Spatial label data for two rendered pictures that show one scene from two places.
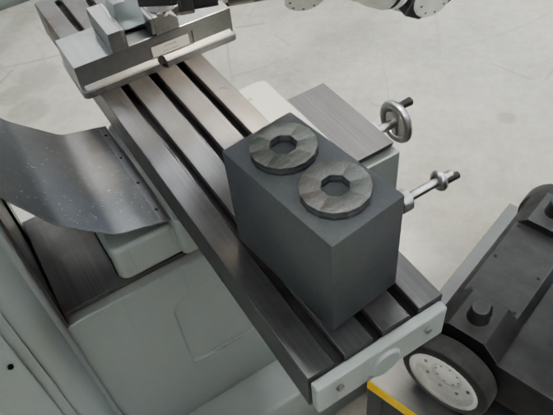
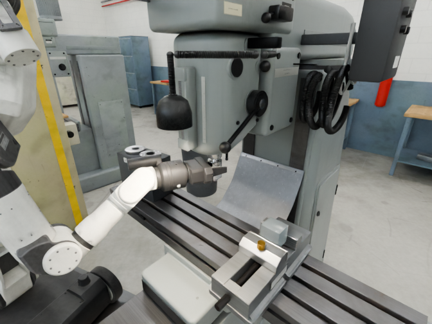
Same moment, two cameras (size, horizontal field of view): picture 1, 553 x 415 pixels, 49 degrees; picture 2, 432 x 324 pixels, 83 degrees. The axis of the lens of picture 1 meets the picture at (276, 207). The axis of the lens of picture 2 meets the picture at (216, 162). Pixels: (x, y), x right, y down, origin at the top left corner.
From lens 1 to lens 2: 1.62 m
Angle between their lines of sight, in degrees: 105
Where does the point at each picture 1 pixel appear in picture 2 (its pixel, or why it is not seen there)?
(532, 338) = (62, 288)
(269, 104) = (182, 295)
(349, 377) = not seen: hidden behind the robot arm
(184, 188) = (198, 201)
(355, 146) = (126, 313)
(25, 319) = not seen: hidden behind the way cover
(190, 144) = (204, 216)
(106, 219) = (227, 202)
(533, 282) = (45, 312)
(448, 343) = (103, 272)
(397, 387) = (127, 296)
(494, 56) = not seen: outside the picture
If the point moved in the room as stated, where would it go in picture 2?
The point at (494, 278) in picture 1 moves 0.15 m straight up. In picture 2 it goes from (65, 309) to (56, 284)
